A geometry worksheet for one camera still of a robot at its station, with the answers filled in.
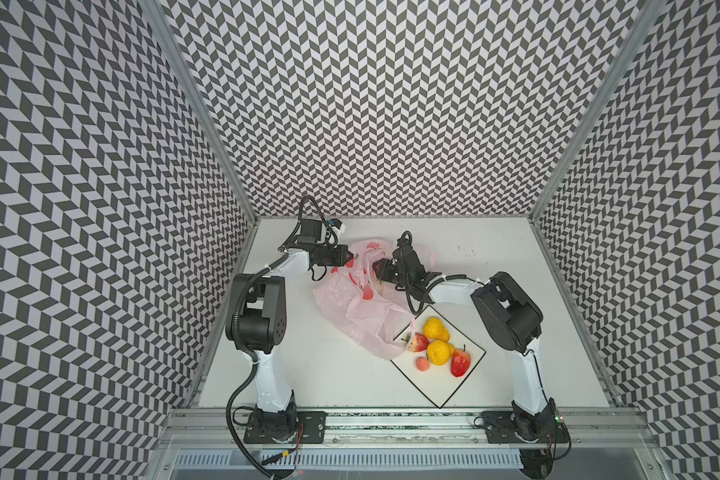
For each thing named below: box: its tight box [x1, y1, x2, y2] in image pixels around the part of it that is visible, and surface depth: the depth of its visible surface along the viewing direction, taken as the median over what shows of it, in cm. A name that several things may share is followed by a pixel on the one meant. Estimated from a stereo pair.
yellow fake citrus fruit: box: [428, 340, 455, 366], surface depth 82 cm
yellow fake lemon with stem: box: [422, 317, 450, 342], surface depth 86 cm
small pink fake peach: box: [416, 357, 430, 372], surface depth 82 cm
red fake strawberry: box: [409, 332, 430, 352], surface depth 84 cm
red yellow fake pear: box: [450, 344, 471, 377], surface depth 81 cm
